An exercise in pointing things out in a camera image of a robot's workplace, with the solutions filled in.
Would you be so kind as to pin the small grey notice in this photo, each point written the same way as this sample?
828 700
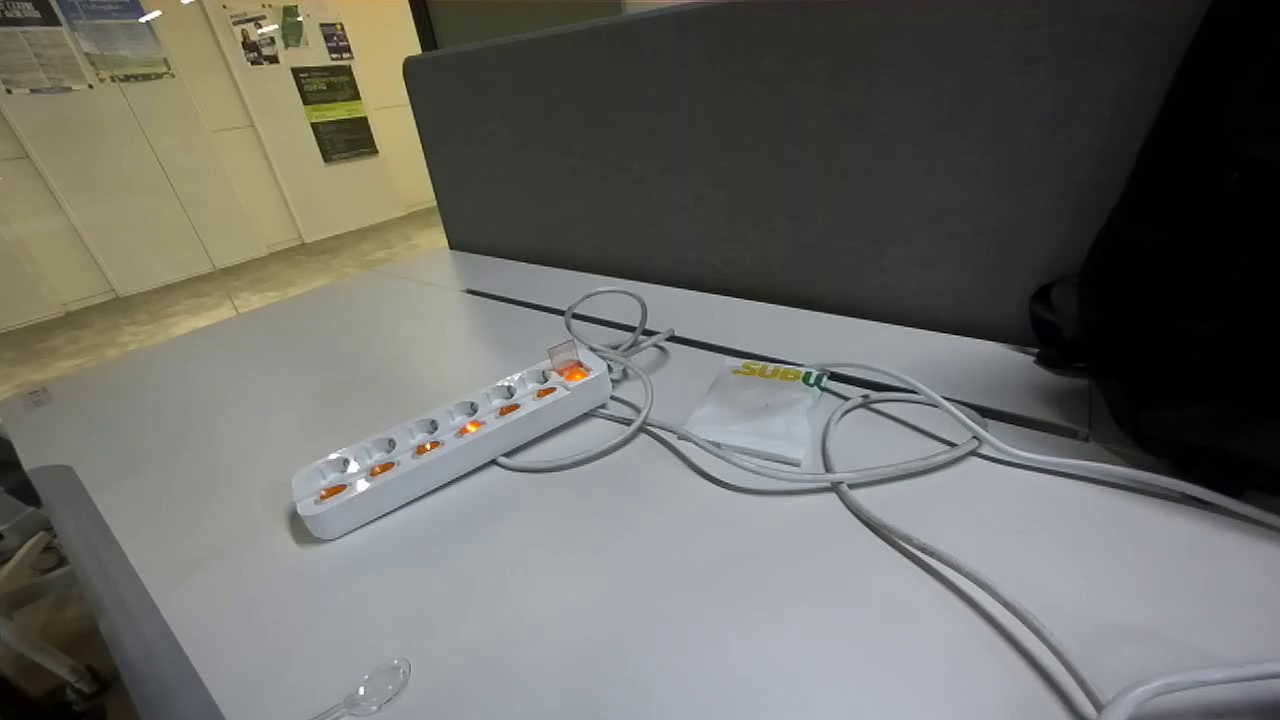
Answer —
338 42

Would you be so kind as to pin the blue green picture poster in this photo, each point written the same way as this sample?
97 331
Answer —
123 38

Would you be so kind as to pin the dark green yellow poster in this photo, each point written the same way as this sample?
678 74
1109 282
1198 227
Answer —
335 112

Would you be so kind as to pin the grey desk partition panel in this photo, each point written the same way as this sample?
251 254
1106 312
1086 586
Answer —
803 162

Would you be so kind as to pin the small green notice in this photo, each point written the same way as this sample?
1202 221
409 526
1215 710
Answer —
295 25

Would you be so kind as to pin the white text poster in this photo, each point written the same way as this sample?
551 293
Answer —
34 45

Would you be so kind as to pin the small dark photo notice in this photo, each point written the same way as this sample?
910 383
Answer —
258 42

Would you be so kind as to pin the white power strip orange switches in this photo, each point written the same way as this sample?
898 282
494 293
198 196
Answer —
441 447

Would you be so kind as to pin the pale metal frame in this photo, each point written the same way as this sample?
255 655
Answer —
34 602

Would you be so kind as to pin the clear plastic spoon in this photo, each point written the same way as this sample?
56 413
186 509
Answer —
378 684

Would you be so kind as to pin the cream storage cabinet row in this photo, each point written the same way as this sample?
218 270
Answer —
162 186

